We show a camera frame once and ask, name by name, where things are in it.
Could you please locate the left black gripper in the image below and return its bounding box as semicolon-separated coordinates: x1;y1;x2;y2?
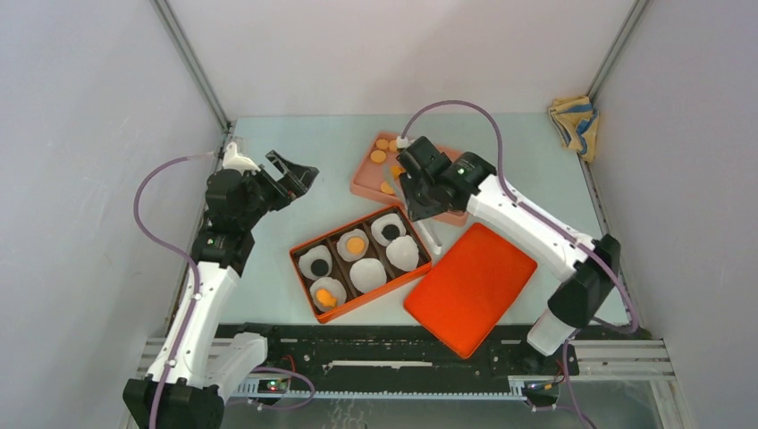
239;151;317;229

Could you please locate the orange fish cookie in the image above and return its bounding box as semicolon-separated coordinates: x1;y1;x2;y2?
316;289;339;311
390;165;405;181

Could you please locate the pink cookie tray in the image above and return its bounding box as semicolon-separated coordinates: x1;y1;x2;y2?
349;130;470;229

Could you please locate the black round cookie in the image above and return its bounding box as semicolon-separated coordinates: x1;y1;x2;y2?
382;223;403;242
310;259;331;278

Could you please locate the orange compartment box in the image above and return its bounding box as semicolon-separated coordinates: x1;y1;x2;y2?
289;206;433;324

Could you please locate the orange box lid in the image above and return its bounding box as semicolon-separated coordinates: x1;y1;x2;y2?
403;223;538;359

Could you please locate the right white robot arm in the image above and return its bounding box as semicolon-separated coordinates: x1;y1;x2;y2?
396;137;620;374

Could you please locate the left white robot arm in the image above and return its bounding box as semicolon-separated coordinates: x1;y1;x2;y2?
122;147;319;428

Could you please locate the yellow blue cloth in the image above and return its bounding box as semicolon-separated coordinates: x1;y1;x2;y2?
547;96;600;163

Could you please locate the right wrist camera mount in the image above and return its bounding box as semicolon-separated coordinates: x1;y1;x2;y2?
395;136;412;150

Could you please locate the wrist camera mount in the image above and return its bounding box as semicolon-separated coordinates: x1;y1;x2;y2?
395;136;412;150
222;139;260;174

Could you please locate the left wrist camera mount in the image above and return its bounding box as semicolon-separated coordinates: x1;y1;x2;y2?
222;139;260;174

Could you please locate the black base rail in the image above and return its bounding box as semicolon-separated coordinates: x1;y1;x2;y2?
216;323;579;394

